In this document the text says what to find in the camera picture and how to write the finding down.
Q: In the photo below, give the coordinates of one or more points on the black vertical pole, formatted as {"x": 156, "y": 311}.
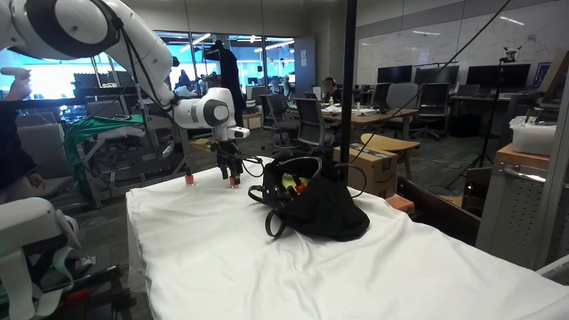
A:
{"x": 351, "y": 16}

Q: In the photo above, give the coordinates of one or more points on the red nail polish bottle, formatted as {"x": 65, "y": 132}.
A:
{"x": 190, "y": 180}

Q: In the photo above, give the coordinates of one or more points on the grey metal cabinet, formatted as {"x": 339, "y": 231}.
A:
{"x": 512, "y": 224}

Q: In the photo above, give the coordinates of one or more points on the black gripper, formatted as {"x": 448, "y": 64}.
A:
{"x": 229, "y": 158}

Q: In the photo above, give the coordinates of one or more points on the orange nail polish bottle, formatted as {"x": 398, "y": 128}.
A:
{"x": 234, "y": 182}
{"x": 300, "y": 189}

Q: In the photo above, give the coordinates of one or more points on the white plastic bin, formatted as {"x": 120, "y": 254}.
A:
{"x": 533, "y": 137}

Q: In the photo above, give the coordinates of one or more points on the yellow-green cloth in bag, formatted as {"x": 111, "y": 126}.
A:
{"x": 289, "y": 180}

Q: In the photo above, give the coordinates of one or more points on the cardboard box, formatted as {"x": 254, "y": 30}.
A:
{"x": 373, "y": 171}

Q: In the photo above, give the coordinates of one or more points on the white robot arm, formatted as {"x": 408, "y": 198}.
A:
{"x": 78, "y": 29}

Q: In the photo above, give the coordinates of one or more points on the white tablecloth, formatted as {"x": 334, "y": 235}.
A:
{"x": 202, "y": 253}

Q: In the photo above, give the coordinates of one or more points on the black handbag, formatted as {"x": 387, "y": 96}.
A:
{"x": 325, "y": 210}

